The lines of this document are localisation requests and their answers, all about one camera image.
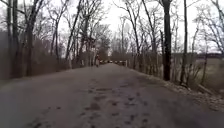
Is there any row of bare trees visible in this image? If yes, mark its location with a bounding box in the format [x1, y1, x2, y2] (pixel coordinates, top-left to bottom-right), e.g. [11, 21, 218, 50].
[111, 0, 224, 88]
[0, 0, 113, 80]

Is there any grey dirt path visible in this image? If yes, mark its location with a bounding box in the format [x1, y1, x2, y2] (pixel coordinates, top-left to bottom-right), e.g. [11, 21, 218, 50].
[0, 63, 224, 128]

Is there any person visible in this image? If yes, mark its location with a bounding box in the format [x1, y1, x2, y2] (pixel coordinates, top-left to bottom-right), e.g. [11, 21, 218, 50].
[95, 55, 101, 68]

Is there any barrier gate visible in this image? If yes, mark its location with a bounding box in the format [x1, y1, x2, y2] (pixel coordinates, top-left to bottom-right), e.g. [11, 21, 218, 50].
[99, 59, 129, 67]

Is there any leaf-covered verge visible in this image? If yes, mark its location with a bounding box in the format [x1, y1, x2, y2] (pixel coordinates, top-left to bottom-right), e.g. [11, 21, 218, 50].
[131, 68, 224, 113]

